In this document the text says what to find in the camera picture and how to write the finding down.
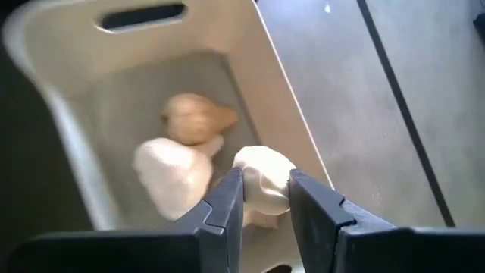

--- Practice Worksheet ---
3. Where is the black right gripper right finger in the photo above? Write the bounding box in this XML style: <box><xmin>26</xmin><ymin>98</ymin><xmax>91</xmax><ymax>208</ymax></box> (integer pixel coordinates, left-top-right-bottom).
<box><xmin>288</xmin><ymin>168</ymin><xmax>485</xmax><ymax>273</ymax></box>

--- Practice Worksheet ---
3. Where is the beige plastic basket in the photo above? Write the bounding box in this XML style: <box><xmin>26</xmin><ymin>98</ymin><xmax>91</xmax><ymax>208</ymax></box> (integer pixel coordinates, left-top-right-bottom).
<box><xmin>2</xmin><ymin>0</ymin><xmax>336</xmax><ymax>273</ymax></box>

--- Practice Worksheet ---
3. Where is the black floor tape strip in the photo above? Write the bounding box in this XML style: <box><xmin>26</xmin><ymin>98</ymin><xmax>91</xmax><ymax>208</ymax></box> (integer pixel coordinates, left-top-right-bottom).
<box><xmin>355</xmin><ymin>0</ymin><xmax>455</xmax><ymax>228</ymax></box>

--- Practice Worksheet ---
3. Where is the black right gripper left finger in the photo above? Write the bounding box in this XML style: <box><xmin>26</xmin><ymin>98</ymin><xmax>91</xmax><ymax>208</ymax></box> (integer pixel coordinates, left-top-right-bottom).
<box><xmin>5</xmin><ymin>168</ymin><xmax>245</xmax><ymax>273</ymax></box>

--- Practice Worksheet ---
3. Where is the beige garlic bulb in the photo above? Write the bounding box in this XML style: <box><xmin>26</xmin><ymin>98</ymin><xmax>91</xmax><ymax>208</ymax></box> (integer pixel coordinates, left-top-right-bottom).
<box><xmin>161</xmin><ymin>93</ymin><xmax>239</xmax><ymax>147</ymax></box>

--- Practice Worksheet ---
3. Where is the small white garlic bulb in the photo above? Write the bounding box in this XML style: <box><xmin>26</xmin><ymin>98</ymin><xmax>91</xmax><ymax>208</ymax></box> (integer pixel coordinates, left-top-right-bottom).
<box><xmin>232</xmin><ymin>145</ymin><xmax>298</xmax><ymax>230</ymax></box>

